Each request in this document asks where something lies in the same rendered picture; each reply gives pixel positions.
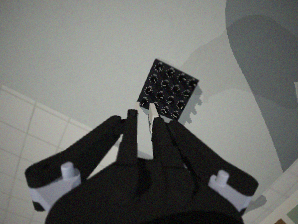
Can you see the black knob box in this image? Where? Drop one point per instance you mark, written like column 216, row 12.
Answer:
column 162, row 88

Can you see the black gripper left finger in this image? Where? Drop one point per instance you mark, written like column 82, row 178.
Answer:
column 51, row 178

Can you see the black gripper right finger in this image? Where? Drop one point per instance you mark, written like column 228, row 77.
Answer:
column 232, row 183

